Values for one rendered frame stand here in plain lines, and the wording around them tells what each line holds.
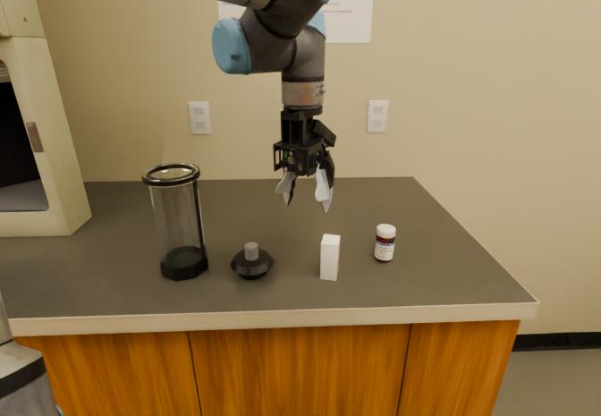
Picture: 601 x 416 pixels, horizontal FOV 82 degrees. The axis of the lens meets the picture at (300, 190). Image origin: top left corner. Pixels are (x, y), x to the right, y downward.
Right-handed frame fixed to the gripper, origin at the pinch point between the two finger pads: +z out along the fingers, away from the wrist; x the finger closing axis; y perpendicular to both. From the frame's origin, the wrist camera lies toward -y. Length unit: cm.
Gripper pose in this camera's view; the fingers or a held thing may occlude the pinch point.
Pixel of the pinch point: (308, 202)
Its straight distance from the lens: 71.5
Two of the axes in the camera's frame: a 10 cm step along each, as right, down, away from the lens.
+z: 0.1, 9.2, 3.8
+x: 8.9, 1.7, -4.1
